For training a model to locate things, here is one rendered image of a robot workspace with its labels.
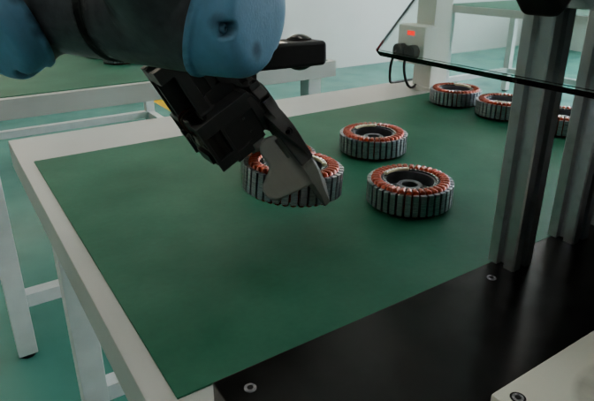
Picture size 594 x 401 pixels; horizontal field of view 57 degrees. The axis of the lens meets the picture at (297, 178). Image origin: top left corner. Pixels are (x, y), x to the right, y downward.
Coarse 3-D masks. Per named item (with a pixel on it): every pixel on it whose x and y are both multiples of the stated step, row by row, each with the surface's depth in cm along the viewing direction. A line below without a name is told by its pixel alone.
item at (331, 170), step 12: (252, 156) 61; (324, 156) 63; (252, 168) 58; (264, 168) 57; (324, 168) 60; (336, 168) 59; (252, 180) 57; (336, 180) 58; (252, 192) 58; (300, 192) 56; (312, 192) 56; (336, 192) 58; (276, 204) 57; (288, 204) 57; (300, 204) 56; (312, 204) 56
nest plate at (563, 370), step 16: (592, 336) 42; (560, 352) 40; (576, 352) 40; (592, 352) 40; (544, 368) 38; (560, 368) 38; (576, 368) 38; (592, 368) 38; (512, 384) 37; (528, 384) 37; (544, 384) 37; (560, 384) 37; (576, 384) 37; (592, 384) 37; (496, 400) 36; (512, 400) 35; (528, 400) 35; (544, 400) 35; (560, 400) 35; (576, 400) 35; (592, 400) 35
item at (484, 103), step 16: (432, 96) 121; (448, 96) 118; (464, 96) 117; (480, 96) 113; (496, 96) 115; (512, 96) 114; (480, 112) 111; (496, 112) 108; (560, 112) 105; (560, 128) 98
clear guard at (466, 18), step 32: (416, 0) 27; (448, 0) 25; (480, 0) 24; (512, 0) 23; (576, 0) 20; (416, 32) 25; (448, 32) 24; (480, 32) 23; (512, 32) 22; (544, 32) 21; (576, 32) 20; (448, 64) 23; (480, 64) 22; (512, 64) 21; (544, 64) 20; (576, 64) 19
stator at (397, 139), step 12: (348, 132) 89; (360, 132) 93; (372, 132) 94; (384, 132) 93; (396, 132) 90; (348, 144) 88; (360, 144) 86; (372, 144) 86; (384, 144) 86; (396, 144) 87; (360, 156) 87; (372, 156) 86; (384, 156) 86; (396, 156) 88
